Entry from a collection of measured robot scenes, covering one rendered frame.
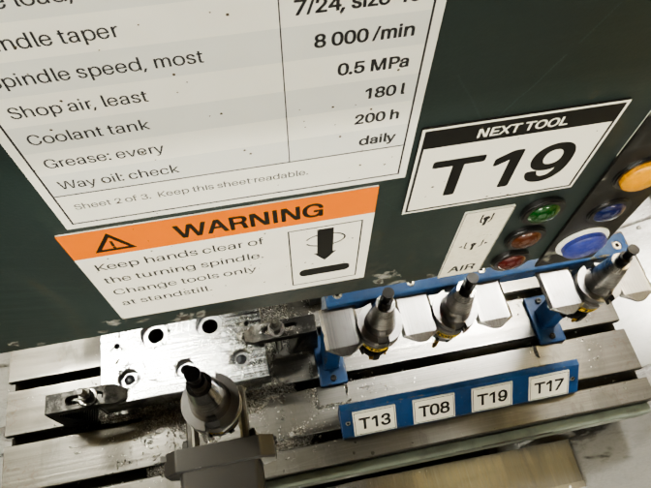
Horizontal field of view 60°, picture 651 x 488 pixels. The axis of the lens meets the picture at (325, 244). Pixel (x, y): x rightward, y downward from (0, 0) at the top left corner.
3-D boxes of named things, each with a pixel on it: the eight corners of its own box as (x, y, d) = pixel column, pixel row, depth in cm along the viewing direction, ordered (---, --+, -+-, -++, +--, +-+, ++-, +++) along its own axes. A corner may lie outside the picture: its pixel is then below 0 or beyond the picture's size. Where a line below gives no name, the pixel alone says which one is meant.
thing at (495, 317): (514, 324, 81) (515, 322, 81) (479, 331, 81) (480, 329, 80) (498, 281, 85) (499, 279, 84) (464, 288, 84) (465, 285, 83)
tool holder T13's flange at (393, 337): (395, 306, 83) (397, 299, 81) (404, 346, 80) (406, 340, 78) (353, 311, 83) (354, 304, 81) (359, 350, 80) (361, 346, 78)
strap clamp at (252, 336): (318, 350, 111) (318, 321, 98) (251, 361, 110) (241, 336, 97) (314, 333, 113) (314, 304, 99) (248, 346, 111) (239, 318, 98)
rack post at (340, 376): (348, 382, 108) (358, 328, 82) (321, 387, 107) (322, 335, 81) (337, 333, 113) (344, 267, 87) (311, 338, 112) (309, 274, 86)
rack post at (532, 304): (565, 341, 113) (639, 277, 86) (540, 346, 112) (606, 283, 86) (546, 295, 117) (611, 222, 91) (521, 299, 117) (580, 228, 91)
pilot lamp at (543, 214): (555, 223, 34) (570, 203, 33) (521, 228, 34) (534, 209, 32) (551, 215, 35) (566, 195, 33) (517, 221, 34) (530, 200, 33)
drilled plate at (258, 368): (271, 382, 104) (269, 375, 99) (109, 412, 101) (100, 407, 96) (255, 271, 115) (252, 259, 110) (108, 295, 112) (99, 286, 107)
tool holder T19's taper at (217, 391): (229, 377, 62) (219, 358, 56) (232, 417, 60) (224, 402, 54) (188, 384, 62) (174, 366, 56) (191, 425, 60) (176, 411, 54)
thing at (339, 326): (364, 352, 79) (365, 351, 78) (327, 360, 79) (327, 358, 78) (354, 307, 82) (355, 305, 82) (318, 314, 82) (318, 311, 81)
